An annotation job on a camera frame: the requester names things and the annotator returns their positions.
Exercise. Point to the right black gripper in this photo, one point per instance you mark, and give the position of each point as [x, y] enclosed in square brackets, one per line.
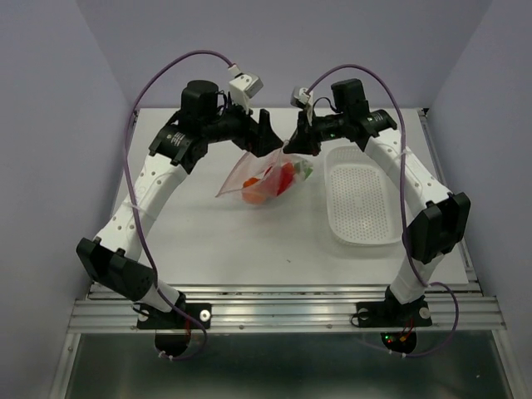
[304, 141]

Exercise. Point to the clear zip top bag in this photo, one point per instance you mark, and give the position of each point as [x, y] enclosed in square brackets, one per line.
[249, 166]

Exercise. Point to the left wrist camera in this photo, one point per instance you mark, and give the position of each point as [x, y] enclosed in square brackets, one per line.
[243, 87]

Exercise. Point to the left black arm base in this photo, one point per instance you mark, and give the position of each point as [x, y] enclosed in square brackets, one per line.
[173, 333]

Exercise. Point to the aluminium rail frame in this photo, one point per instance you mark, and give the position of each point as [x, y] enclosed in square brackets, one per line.
[282, 291]

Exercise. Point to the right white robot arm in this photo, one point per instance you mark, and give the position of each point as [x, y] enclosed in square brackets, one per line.
[433, 218]

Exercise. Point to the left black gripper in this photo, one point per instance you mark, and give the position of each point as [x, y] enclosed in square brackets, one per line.
[265, 140]

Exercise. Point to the orange toy pumpkin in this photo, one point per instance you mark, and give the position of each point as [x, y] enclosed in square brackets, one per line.
[252, 193]

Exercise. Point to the green toy leaf vegetable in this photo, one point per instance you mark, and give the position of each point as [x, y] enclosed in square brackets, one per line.
[302, 170]

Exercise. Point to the white perforated plastic basket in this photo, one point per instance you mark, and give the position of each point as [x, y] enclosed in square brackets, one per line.
[362, 202]

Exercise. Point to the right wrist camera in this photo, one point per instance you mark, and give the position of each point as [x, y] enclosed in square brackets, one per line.
[302, 98]

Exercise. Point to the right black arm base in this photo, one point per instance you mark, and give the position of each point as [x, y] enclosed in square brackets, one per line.
[396, 321]

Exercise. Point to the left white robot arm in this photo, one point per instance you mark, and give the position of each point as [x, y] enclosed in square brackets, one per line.
[112, 257]

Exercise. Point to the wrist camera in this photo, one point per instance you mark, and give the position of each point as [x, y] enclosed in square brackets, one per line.
[302, 98]
[243, 87]

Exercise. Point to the red toy strawberry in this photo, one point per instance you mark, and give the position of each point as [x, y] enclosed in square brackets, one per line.
[277, 179]

